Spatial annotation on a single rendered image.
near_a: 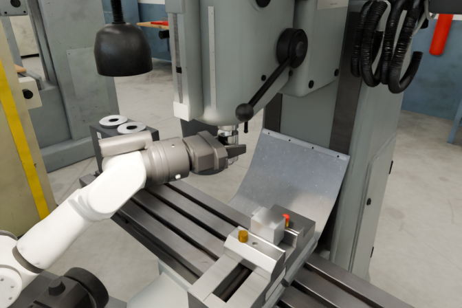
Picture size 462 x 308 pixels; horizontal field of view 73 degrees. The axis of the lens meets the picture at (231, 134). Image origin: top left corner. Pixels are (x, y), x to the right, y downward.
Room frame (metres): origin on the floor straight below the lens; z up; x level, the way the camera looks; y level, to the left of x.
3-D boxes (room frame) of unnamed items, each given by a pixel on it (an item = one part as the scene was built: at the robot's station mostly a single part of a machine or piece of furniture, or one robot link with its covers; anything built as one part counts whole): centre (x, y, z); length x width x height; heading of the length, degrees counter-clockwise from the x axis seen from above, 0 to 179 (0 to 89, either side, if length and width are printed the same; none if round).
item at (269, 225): (0.55, -0.08, 1.06); 0.06 x 0.05 x 0.06; 53
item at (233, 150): (0.60, -0.01, 1.23); 0.06 x 0.02 x 0.03; 118
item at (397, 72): (0.70, -0.32, 1.45); 0.18 x 0.16 x 0.21; 140
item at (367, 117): (1.09, -0.39, 0.78); 0.50 x 0.46 x 1.56; 140
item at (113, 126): (0.95, 0.36, 1.05); 0.22 x 0.12 x 0.20; 52
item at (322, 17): (0.77, -0.12, 1.47); 0.24 x 0.19 x 0.26; 50
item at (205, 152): (0.58, 0.09, 1.23); 0.13 x 0.12 x 0.10; 28
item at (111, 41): (0.42, 0.14, 1.49); 0.07 x 0.07 x 0.06
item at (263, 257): (0.50, -0.05, 1.04); 0.12 x 0.06 x 0.04; 53
